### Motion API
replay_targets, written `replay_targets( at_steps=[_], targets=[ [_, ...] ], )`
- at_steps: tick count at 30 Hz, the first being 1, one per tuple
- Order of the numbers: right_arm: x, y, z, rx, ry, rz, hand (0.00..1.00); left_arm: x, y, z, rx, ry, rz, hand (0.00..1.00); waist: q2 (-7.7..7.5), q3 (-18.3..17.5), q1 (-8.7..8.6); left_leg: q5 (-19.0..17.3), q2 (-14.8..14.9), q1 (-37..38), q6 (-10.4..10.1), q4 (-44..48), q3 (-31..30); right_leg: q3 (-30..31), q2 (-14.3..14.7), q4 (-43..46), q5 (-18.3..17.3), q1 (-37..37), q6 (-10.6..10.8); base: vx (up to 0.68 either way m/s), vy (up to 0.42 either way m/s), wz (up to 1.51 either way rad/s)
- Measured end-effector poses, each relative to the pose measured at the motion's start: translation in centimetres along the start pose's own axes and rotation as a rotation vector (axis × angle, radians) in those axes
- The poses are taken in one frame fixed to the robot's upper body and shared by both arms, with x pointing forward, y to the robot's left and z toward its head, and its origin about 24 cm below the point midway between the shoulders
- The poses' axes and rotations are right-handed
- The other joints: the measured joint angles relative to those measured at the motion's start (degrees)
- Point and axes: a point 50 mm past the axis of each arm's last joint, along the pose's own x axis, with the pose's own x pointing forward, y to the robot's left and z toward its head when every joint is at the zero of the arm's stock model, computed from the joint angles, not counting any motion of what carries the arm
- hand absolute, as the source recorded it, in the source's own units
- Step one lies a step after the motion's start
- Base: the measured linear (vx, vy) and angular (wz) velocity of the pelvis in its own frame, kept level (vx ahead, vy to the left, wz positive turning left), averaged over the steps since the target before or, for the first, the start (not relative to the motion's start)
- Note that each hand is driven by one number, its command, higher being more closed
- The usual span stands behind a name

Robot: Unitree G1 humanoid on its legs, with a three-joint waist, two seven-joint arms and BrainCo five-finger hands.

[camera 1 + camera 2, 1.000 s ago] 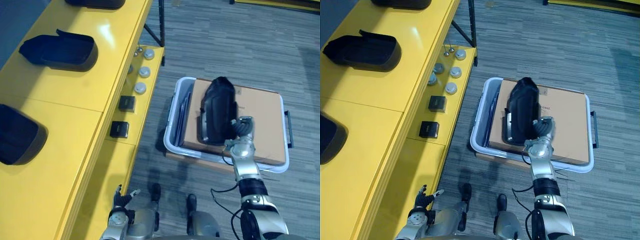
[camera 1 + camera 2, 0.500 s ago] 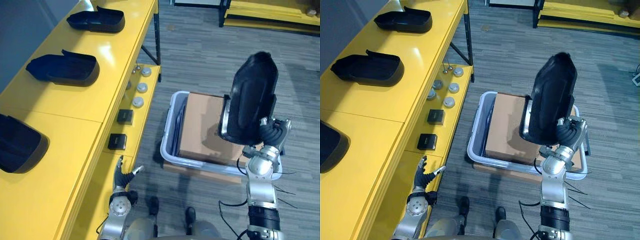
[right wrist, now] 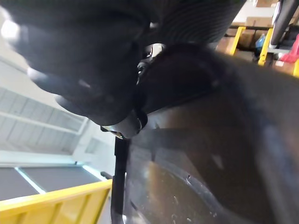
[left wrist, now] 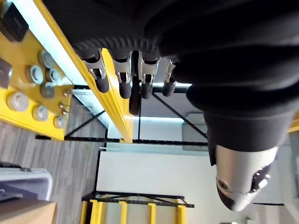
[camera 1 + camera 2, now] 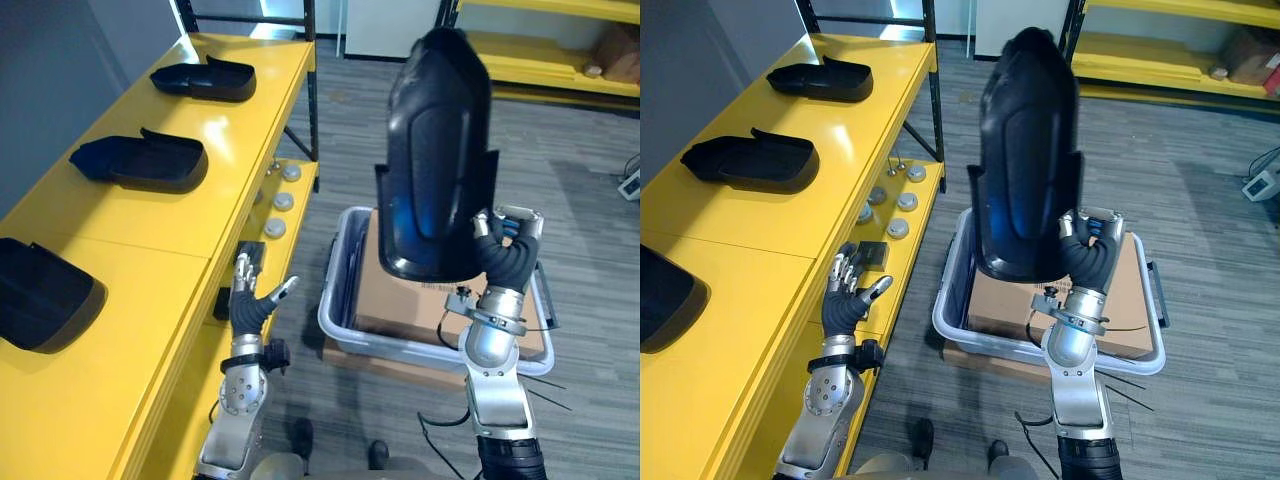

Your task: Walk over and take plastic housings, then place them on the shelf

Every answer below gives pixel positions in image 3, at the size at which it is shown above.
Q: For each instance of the dark window panel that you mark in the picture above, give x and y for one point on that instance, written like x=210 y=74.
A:
x=58 y=179

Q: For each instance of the yellow post storage rack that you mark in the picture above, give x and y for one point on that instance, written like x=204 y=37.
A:
x=265 y=46

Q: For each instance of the yellow metal shelf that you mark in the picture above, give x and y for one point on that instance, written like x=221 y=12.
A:
x=58 y=207

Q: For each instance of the black cylinder roll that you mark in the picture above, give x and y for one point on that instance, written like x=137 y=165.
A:
x=282 y=21

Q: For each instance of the red cloth bundle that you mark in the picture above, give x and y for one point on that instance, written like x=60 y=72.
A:
x=292 y=54

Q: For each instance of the pale cardboard box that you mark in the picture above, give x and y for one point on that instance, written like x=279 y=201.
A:
x=259 y=21

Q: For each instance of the black plastic housing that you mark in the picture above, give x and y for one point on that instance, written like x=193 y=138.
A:
x=210 y=140

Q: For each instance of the blue bag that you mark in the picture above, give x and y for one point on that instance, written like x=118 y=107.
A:
x=259 y=42

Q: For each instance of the brown cardboard box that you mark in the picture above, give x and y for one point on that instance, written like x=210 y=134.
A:
x=246 y=39

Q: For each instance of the right robot hand black cloth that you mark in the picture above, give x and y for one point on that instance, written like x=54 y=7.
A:
x=88 y=58

